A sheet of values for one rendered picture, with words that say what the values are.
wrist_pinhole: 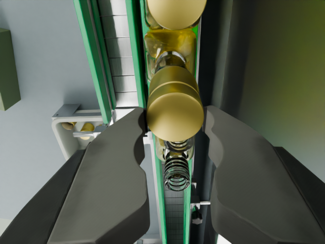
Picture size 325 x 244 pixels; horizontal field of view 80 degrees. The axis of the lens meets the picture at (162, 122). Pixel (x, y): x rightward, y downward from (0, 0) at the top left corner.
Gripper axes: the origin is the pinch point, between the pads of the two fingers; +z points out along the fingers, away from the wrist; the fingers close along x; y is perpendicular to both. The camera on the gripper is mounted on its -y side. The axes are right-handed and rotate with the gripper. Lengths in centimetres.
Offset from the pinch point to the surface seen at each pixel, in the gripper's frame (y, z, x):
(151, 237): 80, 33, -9
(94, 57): 2.2, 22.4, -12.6
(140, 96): 9.3, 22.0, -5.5
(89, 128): 28, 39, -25
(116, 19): -2.5, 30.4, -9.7
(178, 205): 54, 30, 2
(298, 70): 0.6, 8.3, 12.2
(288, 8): -4.3, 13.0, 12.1
